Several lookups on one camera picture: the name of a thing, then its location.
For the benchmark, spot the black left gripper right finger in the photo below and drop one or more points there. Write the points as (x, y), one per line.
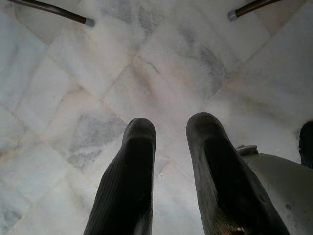
(225, 186)

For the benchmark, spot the dark metal table leg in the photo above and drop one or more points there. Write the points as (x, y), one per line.
(249, 7)
(56, 11)

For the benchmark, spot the grey robot leg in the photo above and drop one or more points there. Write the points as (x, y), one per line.
(281, 191)

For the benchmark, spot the black robot foot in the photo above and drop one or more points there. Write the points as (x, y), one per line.
(306, 144)

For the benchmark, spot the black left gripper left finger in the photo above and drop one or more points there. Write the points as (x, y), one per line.
(127, 186)

